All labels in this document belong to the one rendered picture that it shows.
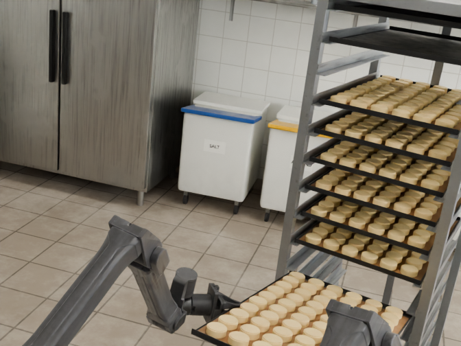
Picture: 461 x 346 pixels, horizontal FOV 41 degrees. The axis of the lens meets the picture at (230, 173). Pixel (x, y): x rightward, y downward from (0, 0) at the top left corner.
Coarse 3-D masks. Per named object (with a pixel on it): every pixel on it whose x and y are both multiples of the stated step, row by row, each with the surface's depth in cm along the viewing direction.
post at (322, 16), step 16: (320, 0) 172; (320, 16) 173; (320, 32) 174; (320, 48) 176; (304, 96) 181; (304, 112) 182; (304, 128) 184; (304, 144) 185; (288, 192) 192; (288, 208) 193; (288, 224) 195; (288, 240) 196; (288, 256) 199
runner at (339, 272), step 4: (340, 264) 259; (336, 268) 255; (340, 268) 260; (336, 272) 256; (340, 272) 258; (344, 272) 258; (332, 276) 252; (336, 276) 254; (340, 276) 255; (324, 280) 244; (328, 280) 248; (332, 280) 251; (336, 280) 251
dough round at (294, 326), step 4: (284, 320) 160; (288, 320) 161; (292, 320) 161; (284, 324) 158; (288, 324) 158; (292, 324) 159; (296, 324) 159; (288, 328) 157; (292, 328) 157; (296, 328) 157; (300, 328) 158; (292, 332) 157; (296, 332) 157
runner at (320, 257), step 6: (318, 252) 227; (312, 258) 221; (318, 258) 228; (324, 258) 228; (306, 264) 217; (312, 264) 223; (318, 264) 223; (300, 270) 213; (306, 270) 218; (312, 270) 219
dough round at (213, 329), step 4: (208, 324) 150; (212, 324) 150; (216, 324) 151; (220, 324) 151; (208, 328) 148; (212, 328) 148; (216, 328) 149; (220, 328) 149; (224, 328) 149; (208, 332) 148; (212, 332) 148; (216, 332) 147; (220, 332) 148; (224, 332) 148; (212, 336) 148; (216, 336) 148; (220, 336) 148; (224, 336) 149
